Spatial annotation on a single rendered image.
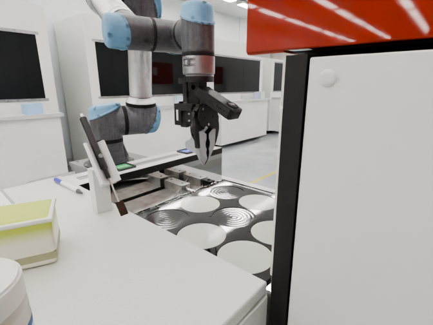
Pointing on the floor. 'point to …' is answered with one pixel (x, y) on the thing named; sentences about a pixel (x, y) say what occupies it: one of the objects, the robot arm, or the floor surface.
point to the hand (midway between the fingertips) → (206, 160)
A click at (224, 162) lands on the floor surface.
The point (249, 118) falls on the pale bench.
